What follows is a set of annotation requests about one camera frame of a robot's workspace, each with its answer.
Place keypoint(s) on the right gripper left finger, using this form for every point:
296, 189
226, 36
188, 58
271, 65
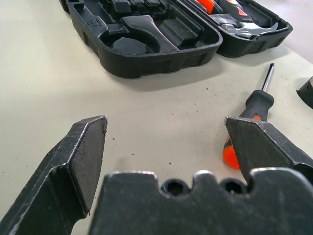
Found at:
61, 171

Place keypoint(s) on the black orange Phillips screwdriver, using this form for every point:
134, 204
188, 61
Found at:
259, 100

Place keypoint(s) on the black tool kit case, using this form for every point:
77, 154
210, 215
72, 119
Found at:
151, 63

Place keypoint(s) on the black object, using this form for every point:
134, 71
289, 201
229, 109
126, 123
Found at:
306, 95

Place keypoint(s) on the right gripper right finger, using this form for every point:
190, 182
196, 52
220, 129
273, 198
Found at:
266, 144

